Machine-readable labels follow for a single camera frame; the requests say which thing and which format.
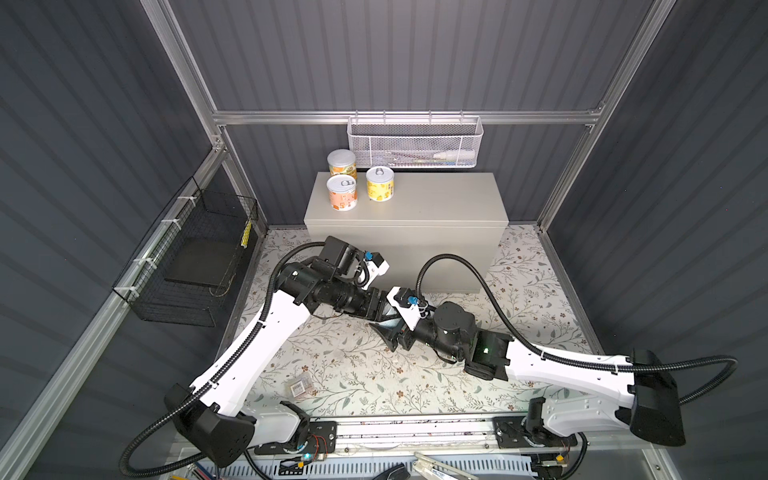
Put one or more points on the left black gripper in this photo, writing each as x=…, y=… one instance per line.
x=368, y=310

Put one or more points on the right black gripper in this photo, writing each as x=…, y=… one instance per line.
x=390, y=335

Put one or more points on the orange peach label can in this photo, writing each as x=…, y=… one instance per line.
x=342, y=191

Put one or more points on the yellow label can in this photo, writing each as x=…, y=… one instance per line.
x=380, y=183

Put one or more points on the green orange label can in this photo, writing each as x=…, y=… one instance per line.
x=342, y=162

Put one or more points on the blue grey label can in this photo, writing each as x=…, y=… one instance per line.
x=391, y=319

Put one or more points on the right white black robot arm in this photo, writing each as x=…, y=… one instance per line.
x=617, y=393

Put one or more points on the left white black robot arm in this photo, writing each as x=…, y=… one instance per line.
x=213, y=415

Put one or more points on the yellow tag on basket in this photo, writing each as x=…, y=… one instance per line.
x=246, y=234

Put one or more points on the small clear plastic box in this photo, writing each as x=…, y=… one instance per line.
x=300, y=387

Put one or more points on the grey metal cabinet box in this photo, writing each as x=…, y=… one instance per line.
x=429, y=214

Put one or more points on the white tube in basket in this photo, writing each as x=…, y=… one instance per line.
x=455, y=156

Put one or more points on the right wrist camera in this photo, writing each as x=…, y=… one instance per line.
x=409, y=306

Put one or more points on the white wire mesh basket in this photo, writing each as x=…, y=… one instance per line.
x=409, y=141

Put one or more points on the black wire wall basket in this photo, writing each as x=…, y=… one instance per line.
x=189, y=271

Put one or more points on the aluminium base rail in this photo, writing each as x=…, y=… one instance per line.
x=442, y=434

